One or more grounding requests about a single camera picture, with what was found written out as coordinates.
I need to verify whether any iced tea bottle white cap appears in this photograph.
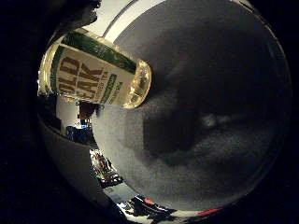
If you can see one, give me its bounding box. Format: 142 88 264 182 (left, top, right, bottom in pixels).
37 27 153 110

